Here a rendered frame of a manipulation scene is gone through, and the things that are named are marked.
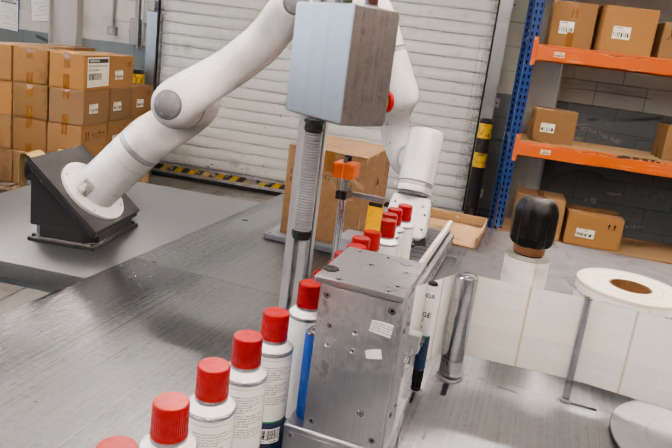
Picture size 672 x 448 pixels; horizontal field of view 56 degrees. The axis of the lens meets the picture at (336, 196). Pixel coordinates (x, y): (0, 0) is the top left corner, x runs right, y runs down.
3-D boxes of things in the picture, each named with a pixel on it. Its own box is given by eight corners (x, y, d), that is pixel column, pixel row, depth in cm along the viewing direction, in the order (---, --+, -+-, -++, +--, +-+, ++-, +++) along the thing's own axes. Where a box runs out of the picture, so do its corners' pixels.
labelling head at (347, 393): (375, 498, 76) (407, 301, 70) (278, 464, 80) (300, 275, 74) (401, 436, 89) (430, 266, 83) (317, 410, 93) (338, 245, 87)
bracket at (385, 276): (403, 303, 70) (404, 295, 70) (312, 281, 74) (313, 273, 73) (426, 269, 83) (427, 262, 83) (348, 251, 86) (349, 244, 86)
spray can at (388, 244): (386, 321, 127) (401, 225, 123) (361, 317, 128) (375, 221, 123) (387, 311, 132) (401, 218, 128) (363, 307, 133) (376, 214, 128)
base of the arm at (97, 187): (92, 225, 158) (141, 180, 154) (47, 166, 159) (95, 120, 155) (132, 214, 177) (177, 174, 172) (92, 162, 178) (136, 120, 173)
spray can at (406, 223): (401, 296, 141) (414, 209, 137) (378, 291, 143) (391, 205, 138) (405, 289, 146) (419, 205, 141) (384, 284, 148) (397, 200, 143)
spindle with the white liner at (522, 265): (532, 356, 120) (564, 206, 113) (485, 344, 122) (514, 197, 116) (533, 338, 128) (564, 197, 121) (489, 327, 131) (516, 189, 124)
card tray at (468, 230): (476, 249, 202) (478, 238, 201) (398, 233, 210) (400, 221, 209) (485, 228, 230) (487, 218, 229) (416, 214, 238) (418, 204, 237)
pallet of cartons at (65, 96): (76, 215, 454) (81, 54, 428) (-29, 197, 465) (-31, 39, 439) (150, 184, 570) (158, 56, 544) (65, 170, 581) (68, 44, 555)
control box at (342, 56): (339, 125, 100) (354, 2, 96) (284, 109, 113) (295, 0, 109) (387, 127, 106) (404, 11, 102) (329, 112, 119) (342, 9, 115)
